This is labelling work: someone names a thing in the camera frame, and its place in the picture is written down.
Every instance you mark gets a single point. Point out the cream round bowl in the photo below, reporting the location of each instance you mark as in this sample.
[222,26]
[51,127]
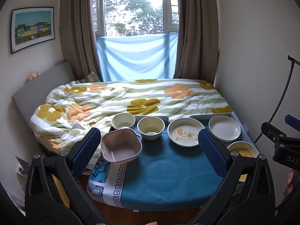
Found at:
[150,124]

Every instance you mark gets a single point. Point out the floral striped blanket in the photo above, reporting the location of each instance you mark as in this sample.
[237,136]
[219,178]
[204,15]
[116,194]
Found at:
[140,93]

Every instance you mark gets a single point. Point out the brown curtain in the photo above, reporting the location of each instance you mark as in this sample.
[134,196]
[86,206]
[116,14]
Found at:
[196,39]
[77,28]

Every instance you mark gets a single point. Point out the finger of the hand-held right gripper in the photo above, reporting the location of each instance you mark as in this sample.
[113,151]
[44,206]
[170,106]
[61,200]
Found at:
[293,122]
[275,134]

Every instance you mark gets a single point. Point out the blue patterned tablecloth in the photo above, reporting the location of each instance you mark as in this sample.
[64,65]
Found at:
[164,168]

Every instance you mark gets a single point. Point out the pink square bowl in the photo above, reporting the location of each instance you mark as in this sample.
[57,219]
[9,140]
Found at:
[121,145]

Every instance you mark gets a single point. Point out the yellow envelope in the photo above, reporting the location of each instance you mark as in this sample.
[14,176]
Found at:
[59,189]

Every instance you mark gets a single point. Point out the person's right hand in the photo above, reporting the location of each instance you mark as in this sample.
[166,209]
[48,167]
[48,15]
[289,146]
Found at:
[289,184]

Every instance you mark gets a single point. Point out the small plush toy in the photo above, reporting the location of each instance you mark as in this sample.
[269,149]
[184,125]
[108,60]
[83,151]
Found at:
[32,75]

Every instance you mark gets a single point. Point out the grey padded headboard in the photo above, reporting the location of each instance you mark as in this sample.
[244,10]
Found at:
[42,86]

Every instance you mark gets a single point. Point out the yellow inside bowl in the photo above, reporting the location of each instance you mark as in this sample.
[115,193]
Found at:
[241,150]

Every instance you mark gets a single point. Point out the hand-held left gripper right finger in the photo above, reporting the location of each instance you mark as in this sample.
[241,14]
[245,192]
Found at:
[211,154]

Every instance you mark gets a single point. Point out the light blue window cloth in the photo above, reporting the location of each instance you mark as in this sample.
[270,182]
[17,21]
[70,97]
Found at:
[136,58]

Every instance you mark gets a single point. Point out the plain white plate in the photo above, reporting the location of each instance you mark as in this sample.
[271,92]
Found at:
[224,127]

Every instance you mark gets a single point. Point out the floral pillow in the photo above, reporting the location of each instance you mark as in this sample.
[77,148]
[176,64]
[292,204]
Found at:
[91,77]

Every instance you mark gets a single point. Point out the framed house picture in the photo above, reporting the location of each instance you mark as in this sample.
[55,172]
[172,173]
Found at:
[32,28]

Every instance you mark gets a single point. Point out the white ribbed bowl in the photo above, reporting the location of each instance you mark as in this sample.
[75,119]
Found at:
[123,121]

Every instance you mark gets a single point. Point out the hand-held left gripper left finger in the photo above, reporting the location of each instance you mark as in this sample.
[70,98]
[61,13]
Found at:
[86,150]

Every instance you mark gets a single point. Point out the duck print plate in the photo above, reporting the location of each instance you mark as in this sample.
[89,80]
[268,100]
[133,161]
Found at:
[185,133]

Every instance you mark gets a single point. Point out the window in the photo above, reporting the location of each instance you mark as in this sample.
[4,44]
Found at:
[133,9]

